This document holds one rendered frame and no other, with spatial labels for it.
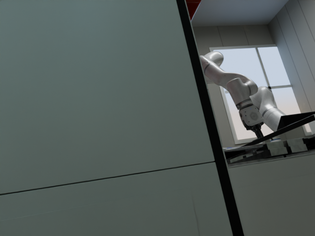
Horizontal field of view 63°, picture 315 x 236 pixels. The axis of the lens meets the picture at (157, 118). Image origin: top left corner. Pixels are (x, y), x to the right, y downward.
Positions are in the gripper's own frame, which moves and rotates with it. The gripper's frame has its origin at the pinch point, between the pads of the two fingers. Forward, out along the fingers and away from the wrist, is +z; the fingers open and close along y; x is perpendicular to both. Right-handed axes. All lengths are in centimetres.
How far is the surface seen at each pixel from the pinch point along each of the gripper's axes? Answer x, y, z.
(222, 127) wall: 162, 81, -30
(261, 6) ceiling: 122, 188, -157
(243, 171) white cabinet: -46, -46, 10
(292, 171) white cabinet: -46, -31, 15
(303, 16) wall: 99, 212, -117
